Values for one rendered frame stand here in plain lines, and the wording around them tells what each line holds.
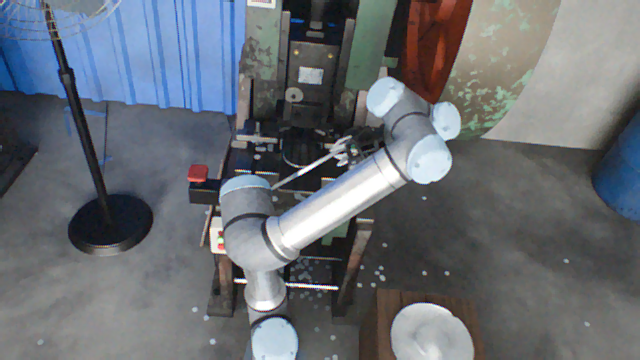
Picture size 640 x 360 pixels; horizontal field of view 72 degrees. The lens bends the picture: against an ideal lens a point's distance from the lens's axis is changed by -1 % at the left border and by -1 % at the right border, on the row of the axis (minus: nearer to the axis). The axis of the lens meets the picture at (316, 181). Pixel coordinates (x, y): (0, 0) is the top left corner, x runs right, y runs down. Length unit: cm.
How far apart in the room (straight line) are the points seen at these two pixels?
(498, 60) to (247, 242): 66
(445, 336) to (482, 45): 104
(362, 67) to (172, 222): 138
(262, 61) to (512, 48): 66
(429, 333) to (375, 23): 105
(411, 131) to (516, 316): 169
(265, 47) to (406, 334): 106
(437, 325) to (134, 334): 120
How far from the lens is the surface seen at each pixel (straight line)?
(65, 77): 186
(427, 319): 172
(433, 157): 74
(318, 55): 136
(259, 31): 129
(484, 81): 109
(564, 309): 253
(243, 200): 94
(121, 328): 207
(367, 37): 129
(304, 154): 152
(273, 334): 123
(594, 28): 310
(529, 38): 107
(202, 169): 149
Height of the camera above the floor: 177
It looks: 44 degrees down
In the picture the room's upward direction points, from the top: 9 degrees clockwise
